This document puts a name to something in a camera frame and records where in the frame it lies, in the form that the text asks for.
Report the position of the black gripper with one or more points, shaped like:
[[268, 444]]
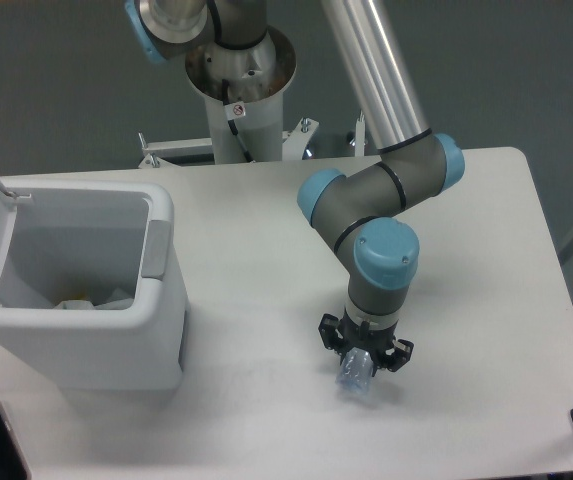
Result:
[[342, 334]]

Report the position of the clear plastic water bottle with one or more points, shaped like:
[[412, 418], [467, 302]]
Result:
[[355, 374]]

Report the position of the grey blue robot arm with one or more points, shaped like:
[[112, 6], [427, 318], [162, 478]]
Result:
[[355, 215]]

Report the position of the white trash can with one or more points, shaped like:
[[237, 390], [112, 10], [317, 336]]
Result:
[[59, 237]]

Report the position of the trash inside can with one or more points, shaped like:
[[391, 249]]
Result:
[[119, 298]]

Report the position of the white metal frame brackets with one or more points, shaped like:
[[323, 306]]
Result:
[[303, 142]]

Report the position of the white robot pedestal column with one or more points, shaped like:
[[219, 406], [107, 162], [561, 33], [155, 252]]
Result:
[[243, 95]]

